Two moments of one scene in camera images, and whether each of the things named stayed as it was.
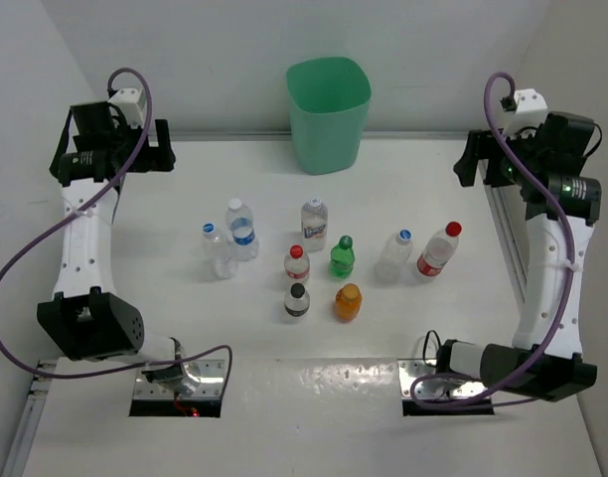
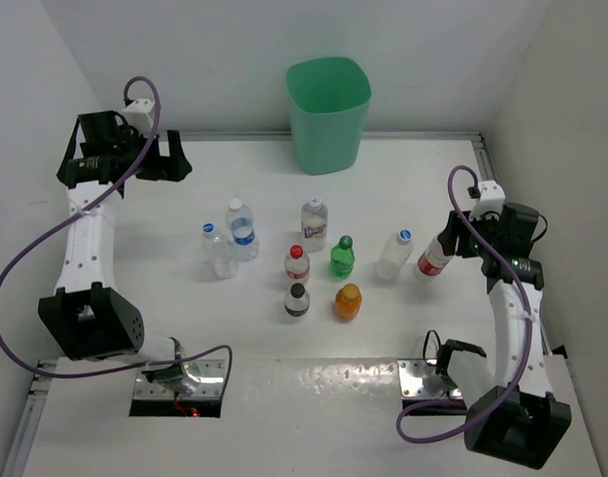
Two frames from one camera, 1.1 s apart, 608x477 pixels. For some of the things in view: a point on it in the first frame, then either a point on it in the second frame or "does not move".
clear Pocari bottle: [393, 256] does not move
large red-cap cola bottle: [439, 249] does not move
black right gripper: [482, 145] to [449, 236]
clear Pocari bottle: [218, 249] does not move
